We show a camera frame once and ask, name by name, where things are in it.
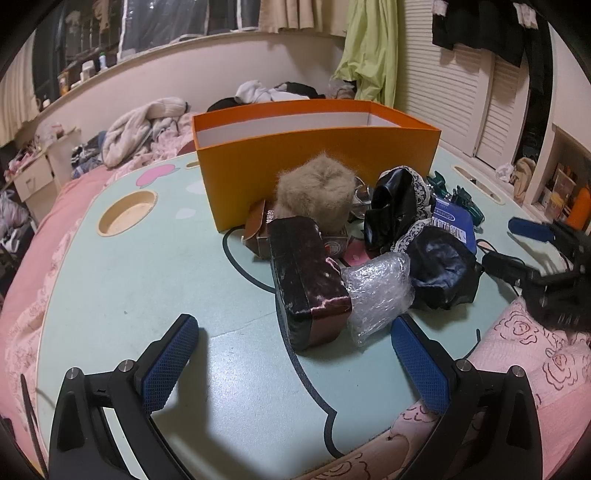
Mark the cream knit sweater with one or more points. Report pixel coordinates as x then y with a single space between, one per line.
130 131

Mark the brown card box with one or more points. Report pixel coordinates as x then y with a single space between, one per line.
255 235

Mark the blue tin box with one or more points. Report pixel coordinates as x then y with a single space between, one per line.
455 220

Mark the white drawer cabinet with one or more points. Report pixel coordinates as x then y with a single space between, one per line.
42 179

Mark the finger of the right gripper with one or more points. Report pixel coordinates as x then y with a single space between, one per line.
529 229
509 269

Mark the black lace garment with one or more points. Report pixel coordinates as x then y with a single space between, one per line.
401 198

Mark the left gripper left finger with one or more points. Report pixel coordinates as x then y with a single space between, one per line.
82 445

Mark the lime green hanging garment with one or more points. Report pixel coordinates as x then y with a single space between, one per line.
371 52

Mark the white clothes pile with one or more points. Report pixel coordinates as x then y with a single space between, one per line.
253 91

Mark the black hanging garment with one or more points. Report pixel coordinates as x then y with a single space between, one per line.
514 31

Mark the orange cardboard box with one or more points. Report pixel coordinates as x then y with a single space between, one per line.
242 150

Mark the clear bubble wrap bundle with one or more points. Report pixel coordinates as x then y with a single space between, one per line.
381 290

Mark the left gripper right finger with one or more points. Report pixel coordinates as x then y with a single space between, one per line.
487 426

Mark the dark glossy rectangular box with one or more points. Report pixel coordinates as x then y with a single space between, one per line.
314 301

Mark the green hair clip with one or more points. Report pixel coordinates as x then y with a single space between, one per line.
459 196

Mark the pink floral blanket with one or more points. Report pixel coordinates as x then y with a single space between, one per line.
557 364

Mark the brown fluffy pompom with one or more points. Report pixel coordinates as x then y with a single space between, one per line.
322 189

